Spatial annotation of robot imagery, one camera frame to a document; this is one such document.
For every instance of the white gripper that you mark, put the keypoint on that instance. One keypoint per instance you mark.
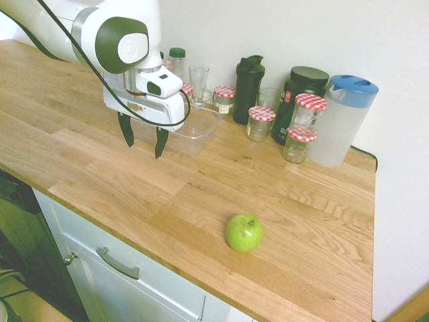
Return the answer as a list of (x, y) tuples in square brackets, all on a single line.
[(147, 109)]

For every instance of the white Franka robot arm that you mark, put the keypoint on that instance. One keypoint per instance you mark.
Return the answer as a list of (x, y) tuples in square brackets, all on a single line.
[(110, 37)]

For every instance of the clear plastic container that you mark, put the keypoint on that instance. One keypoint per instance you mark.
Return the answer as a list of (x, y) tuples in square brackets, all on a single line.
[(201, 125)]

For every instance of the green apple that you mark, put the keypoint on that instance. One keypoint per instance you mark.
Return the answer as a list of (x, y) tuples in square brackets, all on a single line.
[(244, 233)]

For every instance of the small checkered-lid glass jar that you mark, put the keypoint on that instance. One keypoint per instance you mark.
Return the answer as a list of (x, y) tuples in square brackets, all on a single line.
[(188, 91)]

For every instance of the tall footed latte glass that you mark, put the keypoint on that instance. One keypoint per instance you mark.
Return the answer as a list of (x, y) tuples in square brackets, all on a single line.
[(198, 84)]

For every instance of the green-capped clear bottle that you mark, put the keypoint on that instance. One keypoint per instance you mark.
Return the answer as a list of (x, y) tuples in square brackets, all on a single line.
[(177, 63)]

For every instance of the labelled checkered-lid glass jar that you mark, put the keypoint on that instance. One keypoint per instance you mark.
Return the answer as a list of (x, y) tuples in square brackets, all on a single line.
[(223, 100)]

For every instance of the black shaker bottle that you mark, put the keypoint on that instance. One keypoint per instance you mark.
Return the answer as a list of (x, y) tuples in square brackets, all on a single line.
[(248, 90)]

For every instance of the medium checkered-lid glass jar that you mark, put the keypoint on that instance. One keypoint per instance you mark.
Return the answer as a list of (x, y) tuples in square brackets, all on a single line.
[(259, 124)]

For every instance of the white cabinet drawer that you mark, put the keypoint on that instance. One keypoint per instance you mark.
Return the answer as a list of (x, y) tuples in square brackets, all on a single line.
[(127, 265)]

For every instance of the clear drinking glass tumbler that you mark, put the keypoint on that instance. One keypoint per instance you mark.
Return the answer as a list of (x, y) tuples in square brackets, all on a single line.
[(269, 97)]

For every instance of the silver cabinet knob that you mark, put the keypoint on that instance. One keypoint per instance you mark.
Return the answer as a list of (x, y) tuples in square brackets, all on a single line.
[(69, 259)]

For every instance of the short checkered-lid glass jar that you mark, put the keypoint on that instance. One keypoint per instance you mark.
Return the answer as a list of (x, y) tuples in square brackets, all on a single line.
[(296, 147)]

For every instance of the tall checkered-lid glass jar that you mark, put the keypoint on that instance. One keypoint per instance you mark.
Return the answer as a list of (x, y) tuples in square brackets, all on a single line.
[(306, 114)]

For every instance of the large black supplement tub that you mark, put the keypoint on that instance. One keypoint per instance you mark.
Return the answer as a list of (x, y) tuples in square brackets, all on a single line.
[(303, 87)]

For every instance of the blue-lidded plastic pitcher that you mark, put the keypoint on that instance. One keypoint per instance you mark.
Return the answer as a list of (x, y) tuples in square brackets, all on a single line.
[(343, 120)]

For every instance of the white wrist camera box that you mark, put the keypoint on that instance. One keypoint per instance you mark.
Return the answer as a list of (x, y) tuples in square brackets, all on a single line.
[(160, 82)]

